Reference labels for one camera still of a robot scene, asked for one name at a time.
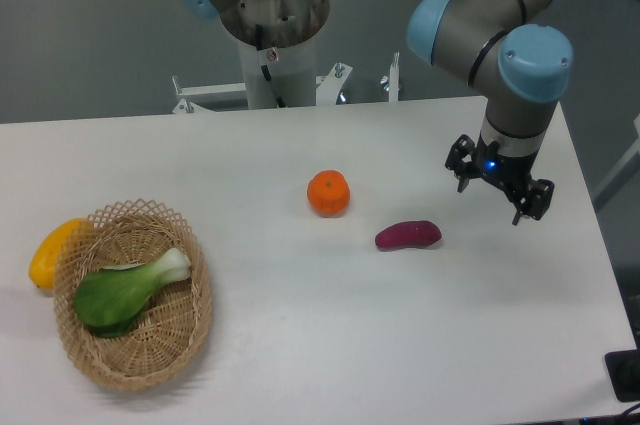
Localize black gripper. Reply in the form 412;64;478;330
445;130;555;225

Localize green bok choy vegetable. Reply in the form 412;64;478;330
73;248;191;338

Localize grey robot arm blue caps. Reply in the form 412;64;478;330
181;0;573;220

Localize woven wicker basket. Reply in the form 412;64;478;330
53;199;213;391

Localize purple sweet potato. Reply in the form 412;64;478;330
374;220;442;251

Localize orange pumpkin toy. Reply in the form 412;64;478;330
307;170;351;217

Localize black device at table edge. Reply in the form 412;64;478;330
604;349;639;403

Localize yellow mango fruit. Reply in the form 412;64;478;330
28;218;94;294

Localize white metal base frame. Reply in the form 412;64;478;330
170;51;405;114

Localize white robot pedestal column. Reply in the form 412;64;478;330
219;0;331;110

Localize black cable on pedestal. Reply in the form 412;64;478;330
254;23;287;109

